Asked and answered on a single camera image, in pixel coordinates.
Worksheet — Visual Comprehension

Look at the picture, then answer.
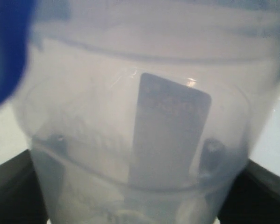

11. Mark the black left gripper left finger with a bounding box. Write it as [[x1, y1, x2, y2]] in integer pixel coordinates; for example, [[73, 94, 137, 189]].
[[0, 150, 49, 224]]

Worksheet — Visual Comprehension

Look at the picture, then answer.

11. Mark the blue container lid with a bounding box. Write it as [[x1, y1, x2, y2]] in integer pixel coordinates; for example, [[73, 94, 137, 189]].
[[0, 0, 36, 105]]

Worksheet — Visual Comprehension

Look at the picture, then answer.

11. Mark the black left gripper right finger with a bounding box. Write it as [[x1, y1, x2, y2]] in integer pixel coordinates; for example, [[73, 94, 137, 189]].
[[218, 160, 280, 224]]

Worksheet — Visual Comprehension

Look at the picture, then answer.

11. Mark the clear plastic tall container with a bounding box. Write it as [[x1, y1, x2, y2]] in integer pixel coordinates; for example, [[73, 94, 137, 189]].
[[14, 0, 280, 224]]

